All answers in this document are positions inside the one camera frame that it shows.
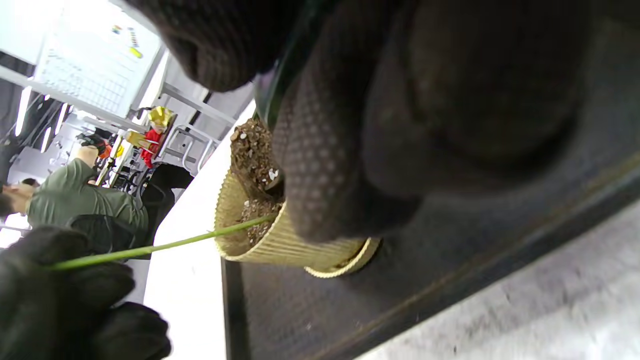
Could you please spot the person's left hand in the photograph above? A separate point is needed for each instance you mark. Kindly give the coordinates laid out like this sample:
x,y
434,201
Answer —
x,y
60,310

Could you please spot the person's right hand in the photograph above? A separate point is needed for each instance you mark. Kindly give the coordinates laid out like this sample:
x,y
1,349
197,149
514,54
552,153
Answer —
x,y
475,100

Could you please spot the red artificial rose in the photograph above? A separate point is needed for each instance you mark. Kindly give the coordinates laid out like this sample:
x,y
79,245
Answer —
x,y
165,245

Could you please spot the green plastic garden scoop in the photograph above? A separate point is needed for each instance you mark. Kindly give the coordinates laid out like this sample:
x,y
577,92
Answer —
x,y
285,60

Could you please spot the brown potting mix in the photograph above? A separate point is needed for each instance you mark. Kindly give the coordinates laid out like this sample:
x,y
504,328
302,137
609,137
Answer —
x,y
252,150

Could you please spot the black swivel chair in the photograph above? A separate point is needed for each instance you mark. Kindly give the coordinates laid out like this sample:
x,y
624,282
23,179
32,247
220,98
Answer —
x,y
160,195

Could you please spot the dark brown plastic tray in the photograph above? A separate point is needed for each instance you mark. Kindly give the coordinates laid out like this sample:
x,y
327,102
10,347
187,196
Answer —
x,y
450,280

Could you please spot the red and yellow figure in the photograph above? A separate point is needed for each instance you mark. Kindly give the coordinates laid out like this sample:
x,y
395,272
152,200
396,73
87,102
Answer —
x,y
150,145

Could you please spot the white metal rack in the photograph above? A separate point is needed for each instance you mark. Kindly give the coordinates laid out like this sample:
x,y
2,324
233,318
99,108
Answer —
x,y
190,145

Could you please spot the gold ribbed flower pot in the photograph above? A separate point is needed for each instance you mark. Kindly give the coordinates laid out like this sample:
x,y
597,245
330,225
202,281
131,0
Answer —
x,y
285,247

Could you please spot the white poster board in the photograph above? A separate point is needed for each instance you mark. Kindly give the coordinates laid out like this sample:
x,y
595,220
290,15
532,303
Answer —
x,y
90,60

